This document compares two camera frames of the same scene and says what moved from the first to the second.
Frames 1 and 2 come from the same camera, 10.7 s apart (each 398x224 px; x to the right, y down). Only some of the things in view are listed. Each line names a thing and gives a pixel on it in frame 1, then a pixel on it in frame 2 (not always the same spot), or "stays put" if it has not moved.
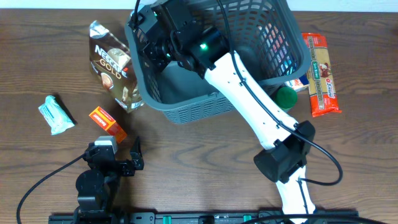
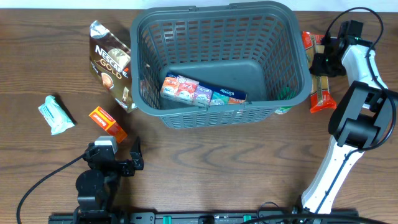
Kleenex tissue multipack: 299,83 to 183,89
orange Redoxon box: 109,124 stays put
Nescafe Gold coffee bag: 111,62 stays put
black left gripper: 129,169 stays put
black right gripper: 144,23 to 321,64
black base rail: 110,216 stays put
